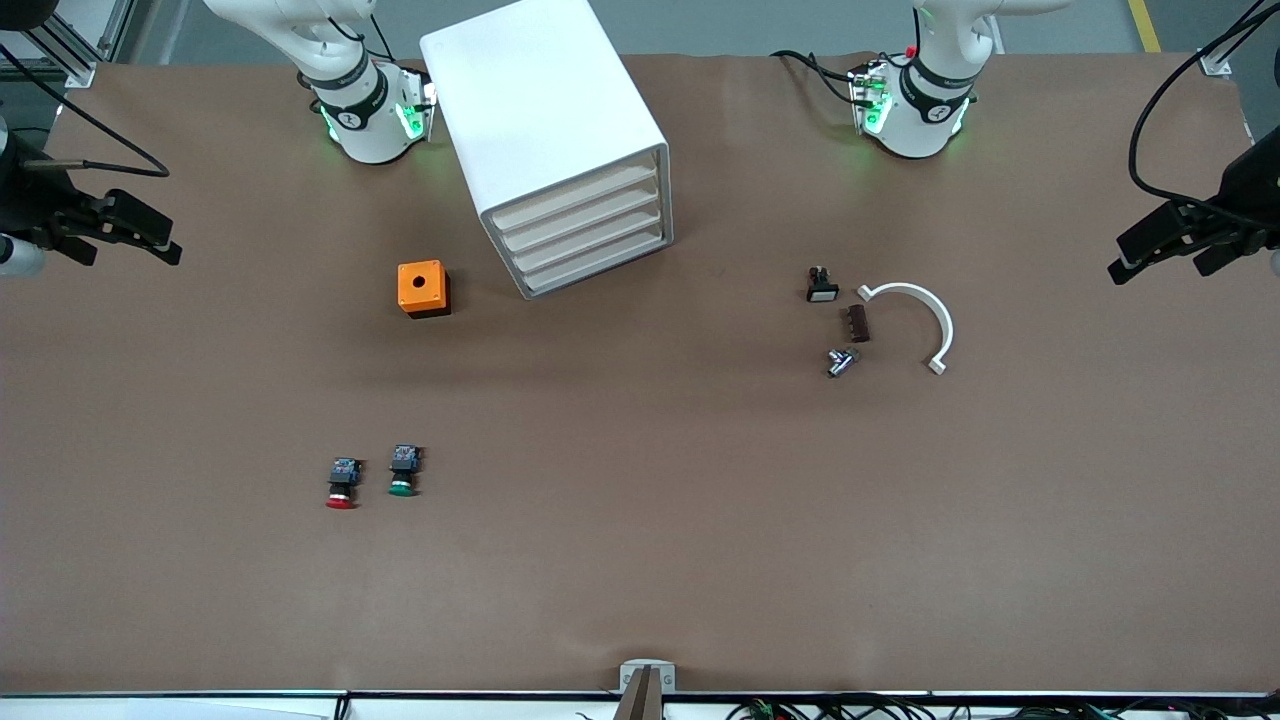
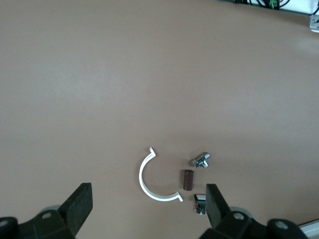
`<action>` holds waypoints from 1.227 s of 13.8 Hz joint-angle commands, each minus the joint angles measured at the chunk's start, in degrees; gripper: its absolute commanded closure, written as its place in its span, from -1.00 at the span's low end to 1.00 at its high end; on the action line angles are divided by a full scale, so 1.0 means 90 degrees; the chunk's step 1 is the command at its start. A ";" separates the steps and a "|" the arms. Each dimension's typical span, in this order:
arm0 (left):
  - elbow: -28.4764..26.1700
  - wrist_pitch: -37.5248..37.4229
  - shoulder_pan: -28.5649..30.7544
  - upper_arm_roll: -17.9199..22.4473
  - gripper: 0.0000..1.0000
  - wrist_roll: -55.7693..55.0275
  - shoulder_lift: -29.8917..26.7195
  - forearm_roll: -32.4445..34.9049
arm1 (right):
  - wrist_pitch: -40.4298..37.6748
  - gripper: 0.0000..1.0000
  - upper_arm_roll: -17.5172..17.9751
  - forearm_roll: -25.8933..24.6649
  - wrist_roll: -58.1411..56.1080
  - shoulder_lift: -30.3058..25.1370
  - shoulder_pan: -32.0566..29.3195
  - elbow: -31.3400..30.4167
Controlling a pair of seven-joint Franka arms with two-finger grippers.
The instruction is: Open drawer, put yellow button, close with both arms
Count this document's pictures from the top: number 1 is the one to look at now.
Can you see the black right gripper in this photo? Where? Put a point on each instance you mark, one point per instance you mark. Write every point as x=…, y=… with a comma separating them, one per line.
x=27, y=197

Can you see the grey metal bracket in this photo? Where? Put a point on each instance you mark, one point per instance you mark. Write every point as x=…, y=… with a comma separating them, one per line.
x=665, y=672

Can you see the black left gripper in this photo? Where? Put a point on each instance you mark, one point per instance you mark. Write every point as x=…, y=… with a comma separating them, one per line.
x=1243, y=187

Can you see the white curved plastic bracket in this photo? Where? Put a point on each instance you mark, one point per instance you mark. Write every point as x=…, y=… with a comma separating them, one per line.
x=945, y=325

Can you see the silver metal fitting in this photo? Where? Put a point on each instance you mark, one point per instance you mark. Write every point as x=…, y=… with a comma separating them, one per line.
x=840, y=362

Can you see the aluminium frame post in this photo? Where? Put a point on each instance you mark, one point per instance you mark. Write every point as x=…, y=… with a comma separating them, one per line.
x=1213, y=63
x=78, y=72

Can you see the white drawer cabinet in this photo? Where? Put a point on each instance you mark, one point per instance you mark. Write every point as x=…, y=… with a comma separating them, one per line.
x=530, y=100

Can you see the green push button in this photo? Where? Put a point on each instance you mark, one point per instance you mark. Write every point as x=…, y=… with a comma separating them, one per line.
x=404, y=462

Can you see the dark camera mount bar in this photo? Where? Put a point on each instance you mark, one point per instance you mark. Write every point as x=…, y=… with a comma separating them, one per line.
x=640, y=700

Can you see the black switch with white face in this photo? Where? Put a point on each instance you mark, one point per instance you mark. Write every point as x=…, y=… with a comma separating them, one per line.
x=822, y=290

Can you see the orange button enclosure box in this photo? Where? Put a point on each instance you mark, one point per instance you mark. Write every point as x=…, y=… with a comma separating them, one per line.
x=410, y=295

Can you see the red push button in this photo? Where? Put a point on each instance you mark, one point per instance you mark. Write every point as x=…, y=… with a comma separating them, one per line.
x=344, y=472

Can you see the brown terminal block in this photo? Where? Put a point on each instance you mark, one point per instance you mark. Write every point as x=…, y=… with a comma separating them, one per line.
x=859, y=324

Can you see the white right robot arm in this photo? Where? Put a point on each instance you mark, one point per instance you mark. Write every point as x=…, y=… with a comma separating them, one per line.
x=365, y=120

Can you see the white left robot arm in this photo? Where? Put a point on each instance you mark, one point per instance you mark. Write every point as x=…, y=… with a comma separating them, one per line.
x=920, y=120

